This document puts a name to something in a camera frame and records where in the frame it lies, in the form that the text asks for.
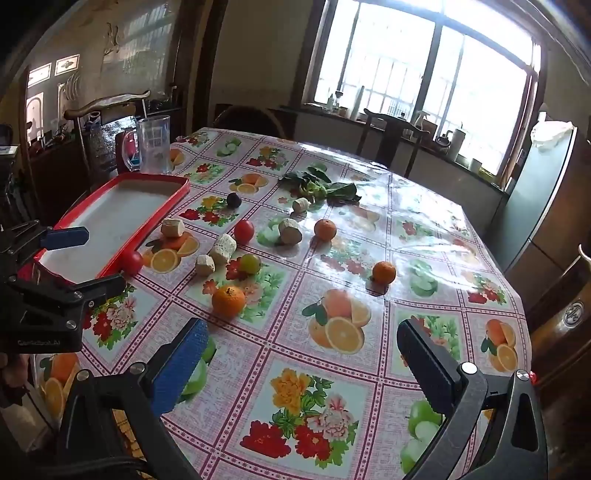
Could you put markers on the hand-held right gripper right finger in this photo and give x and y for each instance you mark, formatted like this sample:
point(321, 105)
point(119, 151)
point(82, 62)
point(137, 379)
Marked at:
point(427, 364)

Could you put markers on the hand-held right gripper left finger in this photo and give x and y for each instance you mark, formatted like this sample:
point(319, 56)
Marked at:
point(181, 364)

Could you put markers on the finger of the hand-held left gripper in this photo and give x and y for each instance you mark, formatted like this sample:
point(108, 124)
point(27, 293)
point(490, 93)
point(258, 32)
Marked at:
point(64, 237)
point(104, 287)

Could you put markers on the red tomato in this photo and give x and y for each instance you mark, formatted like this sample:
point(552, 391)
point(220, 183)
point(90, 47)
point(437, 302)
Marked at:
point(132, 263)
point(244, 230)

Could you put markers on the red rimmed white tray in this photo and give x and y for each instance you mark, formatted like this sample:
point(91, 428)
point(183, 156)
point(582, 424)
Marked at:
point(115, 207)

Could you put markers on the orange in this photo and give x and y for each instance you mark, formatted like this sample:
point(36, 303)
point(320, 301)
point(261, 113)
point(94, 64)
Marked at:
point(325, 229)
point(228, 301)
point(384, 272)

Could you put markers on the small pale corn cob piece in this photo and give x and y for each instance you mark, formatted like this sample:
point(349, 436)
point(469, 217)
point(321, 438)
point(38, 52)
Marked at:
point(205, 265)

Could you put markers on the floral fruit printed tablecloth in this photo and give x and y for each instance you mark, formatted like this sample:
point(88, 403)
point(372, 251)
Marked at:
point(295, 332)

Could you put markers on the green round fruit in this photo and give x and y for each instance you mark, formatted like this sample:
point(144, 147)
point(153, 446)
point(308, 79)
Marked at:
point(250, 263)

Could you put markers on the clear plastic pitcher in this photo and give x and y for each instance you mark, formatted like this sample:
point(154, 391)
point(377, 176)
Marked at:
point(154, 147)

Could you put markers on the light wooden curved-top chair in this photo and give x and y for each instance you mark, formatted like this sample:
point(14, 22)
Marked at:
point(106, 102)

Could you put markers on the dark purple plum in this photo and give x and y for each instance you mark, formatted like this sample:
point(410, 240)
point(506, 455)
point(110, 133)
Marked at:
point(234, 200)

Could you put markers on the thick pale vegetable chunk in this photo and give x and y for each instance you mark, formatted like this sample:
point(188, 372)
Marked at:
point(290, 231)

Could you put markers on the green leafy vegetable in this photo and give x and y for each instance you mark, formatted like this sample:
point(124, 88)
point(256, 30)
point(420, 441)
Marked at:
point(342, 190)

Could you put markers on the small pale vegetable chunk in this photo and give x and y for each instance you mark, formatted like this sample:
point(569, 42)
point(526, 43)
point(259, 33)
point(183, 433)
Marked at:
point(301, 204)

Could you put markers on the grey refrigerator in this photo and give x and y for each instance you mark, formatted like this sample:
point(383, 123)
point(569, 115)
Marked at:
point(540, 194)

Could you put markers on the white cup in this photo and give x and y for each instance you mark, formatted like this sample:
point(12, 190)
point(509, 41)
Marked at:
point(475, 164)

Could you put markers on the round back wooden chair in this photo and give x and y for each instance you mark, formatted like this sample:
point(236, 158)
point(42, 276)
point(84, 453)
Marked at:
point(249, 115)

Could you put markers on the white thermos jug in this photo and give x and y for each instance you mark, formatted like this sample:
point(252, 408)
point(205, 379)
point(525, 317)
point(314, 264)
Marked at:
point(459, 144)

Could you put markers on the dark teapot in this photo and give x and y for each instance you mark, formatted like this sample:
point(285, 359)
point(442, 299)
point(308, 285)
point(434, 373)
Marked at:
point(444, 141)

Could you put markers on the dark wooden chair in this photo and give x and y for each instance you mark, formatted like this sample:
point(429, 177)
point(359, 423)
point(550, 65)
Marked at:
point(388, 124)

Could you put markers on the white plastic bag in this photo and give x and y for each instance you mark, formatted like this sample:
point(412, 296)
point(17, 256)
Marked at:
point(551, 132)

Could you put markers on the small white bottle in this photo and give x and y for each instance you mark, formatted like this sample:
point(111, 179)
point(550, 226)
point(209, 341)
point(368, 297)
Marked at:
point(331, 102)

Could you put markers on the barred window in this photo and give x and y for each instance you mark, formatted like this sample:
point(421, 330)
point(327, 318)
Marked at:
point(415, 60)

